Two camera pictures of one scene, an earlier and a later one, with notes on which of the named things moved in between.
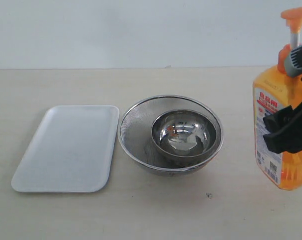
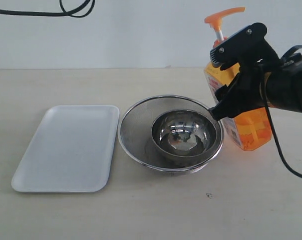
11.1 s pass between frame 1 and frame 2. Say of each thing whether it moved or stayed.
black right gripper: moved
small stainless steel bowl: stayed
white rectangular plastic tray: stayed
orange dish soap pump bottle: moved
